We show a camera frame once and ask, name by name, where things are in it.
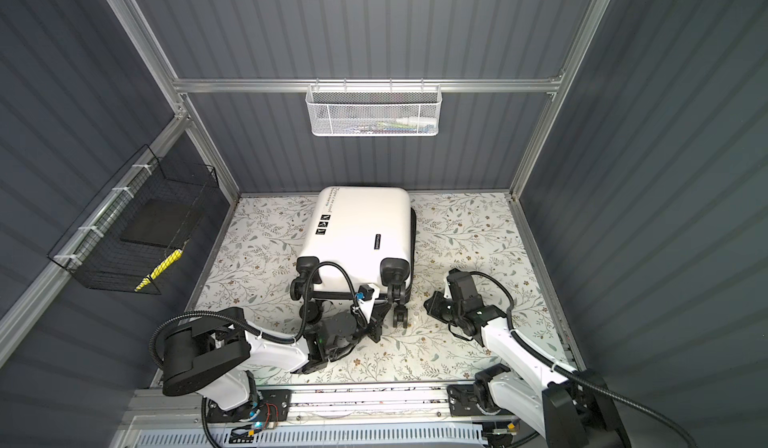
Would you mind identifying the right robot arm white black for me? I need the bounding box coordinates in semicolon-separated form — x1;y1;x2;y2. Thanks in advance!
424;268;631;447

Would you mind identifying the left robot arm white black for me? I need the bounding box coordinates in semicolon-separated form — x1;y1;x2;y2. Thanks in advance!
149;295;392;411

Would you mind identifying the floral table mat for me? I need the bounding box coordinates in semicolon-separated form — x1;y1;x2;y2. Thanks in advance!
191;193;565;385

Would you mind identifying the white ventilation grille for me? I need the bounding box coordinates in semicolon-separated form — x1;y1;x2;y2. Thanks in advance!
134;426;487;448

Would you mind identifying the yellow black striped item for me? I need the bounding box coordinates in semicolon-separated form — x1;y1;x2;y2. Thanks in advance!
134;249;183;292

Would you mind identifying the black pad in basket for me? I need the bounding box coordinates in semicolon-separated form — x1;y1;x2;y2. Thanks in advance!
120;199;200;249

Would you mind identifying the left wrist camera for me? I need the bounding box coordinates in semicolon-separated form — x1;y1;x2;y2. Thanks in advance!
354;284;380;323

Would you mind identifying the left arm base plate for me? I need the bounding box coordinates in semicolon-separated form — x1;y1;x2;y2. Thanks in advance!
205;389;293;423

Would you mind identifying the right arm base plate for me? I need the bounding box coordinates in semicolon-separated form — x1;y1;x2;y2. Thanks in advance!
447;384;513;417

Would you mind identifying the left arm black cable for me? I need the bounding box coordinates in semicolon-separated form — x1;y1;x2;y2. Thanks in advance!
148;260;361;448

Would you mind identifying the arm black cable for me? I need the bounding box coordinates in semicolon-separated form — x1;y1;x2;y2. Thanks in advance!
148;260;361;448
467;270;700;448

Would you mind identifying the white wire basket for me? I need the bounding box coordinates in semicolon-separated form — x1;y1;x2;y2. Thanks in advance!
305;86;443;137

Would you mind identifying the black wire basket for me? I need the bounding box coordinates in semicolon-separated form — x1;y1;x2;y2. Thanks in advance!
48;146;220;295

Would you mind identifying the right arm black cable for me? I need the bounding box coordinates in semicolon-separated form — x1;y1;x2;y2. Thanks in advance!
467;270;700;448

